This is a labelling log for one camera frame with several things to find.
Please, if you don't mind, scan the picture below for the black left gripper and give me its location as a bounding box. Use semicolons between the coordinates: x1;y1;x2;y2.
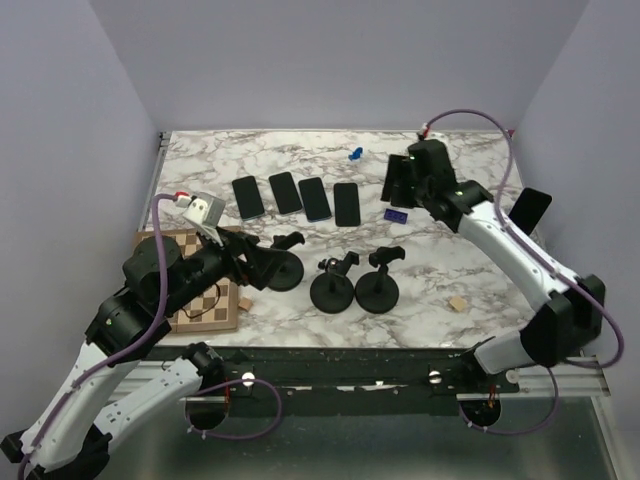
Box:
161;222;292;315

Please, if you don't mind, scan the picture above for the black round-base phone stand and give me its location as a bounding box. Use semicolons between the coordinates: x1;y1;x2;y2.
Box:
268;232;305;292

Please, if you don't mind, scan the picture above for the black smartphone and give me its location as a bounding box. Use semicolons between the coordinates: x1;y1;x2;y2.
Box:
508;187;553;236
269;172;303;215
334;182;361;227

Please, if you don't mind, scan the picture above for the teal smartphone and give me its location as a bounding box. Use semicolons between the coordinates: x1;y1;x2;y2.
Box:
232;176;265;221

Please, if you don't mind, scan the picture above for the blue-edged smartphone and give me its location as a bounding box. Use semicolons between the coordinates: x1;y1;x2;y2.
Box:
298;177;332;222

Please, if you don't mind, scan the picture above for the tall black round phone stand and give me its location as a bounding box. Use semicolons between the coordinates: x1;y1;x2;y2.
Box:
355;246;405;314

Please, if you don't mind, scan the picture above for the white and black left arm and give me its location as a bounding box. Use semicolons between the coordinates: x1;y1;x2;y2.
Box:
1;229;287;479

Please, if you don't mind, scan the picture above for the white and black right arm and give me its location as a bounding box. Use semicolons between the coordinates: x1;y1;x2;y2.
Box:
381;139;605;392

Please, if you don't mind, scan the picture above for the purple rectangular plate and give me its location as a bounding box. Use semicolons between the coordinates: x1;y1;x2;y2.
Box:
384;209;408;225

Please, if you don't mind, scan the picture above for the small wooden block near chessboard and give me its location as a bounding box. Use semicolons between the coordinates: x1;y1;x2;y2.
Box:
238;297;253;311

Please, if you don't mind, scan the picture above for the blue plastic piece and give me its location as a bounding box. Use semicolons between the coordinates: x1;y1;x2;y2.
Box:
348;147;363;161

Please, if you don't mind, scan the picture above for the wooden chessboard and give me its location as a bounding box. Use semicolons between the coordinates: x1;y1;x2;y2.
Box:
133;229;239;336

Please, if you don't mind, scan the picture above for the small wooden block right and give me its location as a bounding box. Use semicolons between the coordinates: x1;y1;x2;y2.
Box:
449;296;467;312

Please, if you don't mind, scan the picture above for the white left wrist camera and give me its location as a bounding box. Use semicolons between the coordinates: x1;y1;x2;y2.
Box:
175;192;226;245

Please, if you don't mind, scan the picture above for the black mounting rail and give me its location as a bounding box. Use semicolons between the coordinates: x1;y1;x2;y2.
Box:
134;344;586;419

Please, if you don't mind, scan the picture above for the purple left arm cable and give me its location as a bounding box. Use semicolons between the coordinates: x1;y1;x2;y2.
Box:
17;192;284;480

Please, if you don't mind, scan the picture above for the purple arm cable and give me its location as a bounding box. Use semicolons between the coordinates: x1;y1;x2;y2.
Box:
17;192;284;480
419;108;626;436

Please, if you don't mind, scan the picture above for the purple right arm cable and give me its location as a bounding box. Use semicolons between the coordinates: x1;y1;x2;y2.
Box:
419;108;626;436

